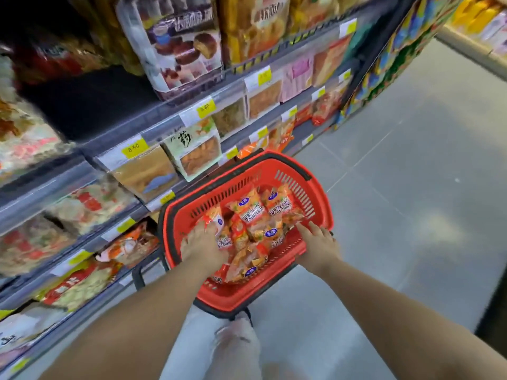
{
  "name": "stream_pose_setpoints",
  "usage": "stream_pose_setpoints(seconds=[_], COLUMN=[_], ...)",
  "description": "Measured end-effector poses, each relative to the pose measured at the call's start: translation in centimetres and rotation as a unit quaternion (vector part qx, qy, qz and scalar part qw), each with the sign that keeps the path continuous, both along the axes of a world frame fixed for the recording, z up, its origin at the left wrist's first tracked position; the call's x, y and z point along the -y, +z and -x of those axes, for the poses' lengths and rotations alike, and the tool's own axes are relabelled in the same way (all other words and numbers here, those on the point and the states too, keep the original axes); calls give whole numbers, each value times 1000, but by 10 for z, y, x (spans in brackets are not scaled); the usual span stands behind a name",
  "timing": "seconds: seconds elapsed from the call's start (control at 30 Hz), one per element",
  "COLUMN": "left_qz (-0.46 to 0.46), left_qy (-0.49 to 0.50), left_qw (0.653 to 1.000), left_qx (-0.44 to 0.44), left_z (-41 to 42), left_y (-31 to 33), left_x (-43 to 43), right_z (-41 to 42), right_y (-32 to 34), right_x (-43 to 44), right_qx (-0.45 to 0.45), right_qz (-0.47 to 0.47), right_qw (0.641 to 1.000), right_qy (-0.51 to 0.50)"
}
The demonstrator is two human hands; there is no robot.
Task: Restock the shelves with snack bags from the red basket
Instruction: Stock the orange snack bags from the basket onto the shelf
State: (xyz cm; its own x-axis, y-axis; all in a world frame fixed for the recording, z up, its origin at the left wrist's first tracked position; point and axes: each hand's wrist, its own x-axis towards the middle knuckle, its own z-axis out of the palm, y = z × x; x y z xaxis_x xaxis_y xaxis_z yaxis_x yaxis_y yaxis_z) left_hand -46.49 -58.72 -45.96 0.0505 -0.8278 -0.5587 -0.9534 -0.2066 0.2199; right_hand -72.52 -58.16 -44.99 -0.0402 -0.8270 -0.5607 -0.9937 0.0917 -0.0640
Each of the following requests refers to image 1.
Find person's right hand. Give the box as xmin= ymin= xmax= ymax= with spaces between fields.
xmin=295 ymin=221 xmax=342 ymax=276

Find person's left hand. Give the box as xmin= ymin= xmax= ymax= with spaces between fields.
xmin=180 ymin=221 xmax=230 ymax=273

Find pile of orange packets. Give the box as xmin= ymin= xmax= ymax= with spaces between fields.
xmin=196 ymin=185 xmax=308 ymax=284

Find red plastic shopping basket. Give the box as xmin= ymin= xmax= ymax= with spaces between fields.
xmin=133 ymin=150 xmax=335 ymax=319

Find grey store shelving unit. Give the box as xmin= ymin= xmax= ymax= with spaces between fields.
xmin=0 ymin=0 xmax=401 ymax=380

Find person's right forearm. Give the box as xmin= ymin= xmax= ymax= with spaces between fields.
xmin=316 ymin=256 xmax=507 ymax=380

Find person's left forearm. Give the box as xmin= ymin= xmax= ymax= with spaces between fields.
xmin=39 ymin=256 xmax=214 ymax=380

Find orange white bag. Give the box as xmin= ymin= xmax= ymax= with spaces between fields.
xmin=95 ymin=223 xmax=159 ymax=268

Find tan pastry pack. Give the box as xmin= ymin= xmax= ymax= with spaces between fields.
xmin=110 ymin=146 xmax=179 ymax=202

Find white green pastry pack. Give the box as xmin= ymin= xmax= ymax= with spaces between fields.
xmin=162 ymin=116 xmax=222 ymax=182

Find beige trousers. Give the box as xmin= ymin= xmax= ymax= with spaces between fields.
xmin=160 ymin=304 xmax=302 ymax=380

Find pale red noodle bag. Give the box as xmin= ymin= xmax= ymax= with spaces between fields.
xmin=45 ymin=177 xmax=137 ymax=236
xmin=0 ymin=215 xmax=74 ymax=278

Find pale bag red label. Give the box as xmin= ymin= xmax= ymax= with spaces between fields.
xmin=35 ymin=259 xmax=124 ymax=313

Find clear window pastry pack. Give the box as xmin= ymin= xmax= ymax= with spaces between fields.
xmin=245 ymin=81 xmax=284 ymax=121
xmin=212 ymin=97 xmax=248 ymax=139

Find row of red orange bags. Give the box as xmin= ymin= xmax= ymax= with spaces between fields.
xmin=237 ymin=89 xmax=349 ymax=159

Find pink wafer pack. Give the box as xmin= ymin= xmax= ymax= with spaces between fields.
xmin=279 ymin=55 xmax=316 ymax=103

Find dark brown panel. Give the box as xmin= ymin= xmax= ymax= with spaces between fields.
xmin=475 ymin=269 xmax=507 ymax=349

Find orange bread pack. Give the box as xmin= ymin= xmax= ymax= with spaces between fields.
xmin=312 ymin=35 xmax=353 ymax=88

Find white ink drawing bag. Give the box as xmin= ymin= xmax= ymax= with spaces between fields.
xmin=0 ymin=302 xmax=68 ymax=353

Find chocolate pie pack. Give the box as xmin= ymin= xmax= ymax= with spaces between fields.
xmin=115 ymin=0 xmax=224 ymax=101

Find pale prawn cracker bag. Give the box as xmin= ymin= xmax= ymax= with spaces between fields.
xmin=0 ymin=55 xmax=74 ymax=183

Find yellow brown bread bag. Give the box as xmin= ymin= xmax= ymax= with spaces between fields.
xmin=289 ymin=0 xmax=341 ymax=34
xmin=218 ymin=0 xmax=292 ymax=68

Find small red bag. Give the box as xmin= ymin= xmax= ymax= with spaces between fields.
xmin=15 ymin=39 xmax=108 ymax=83

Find assorted colourful background goods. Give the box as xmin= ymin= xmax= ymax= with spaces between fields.
xmin=449 ymin=0 xmax=507 ymax=56

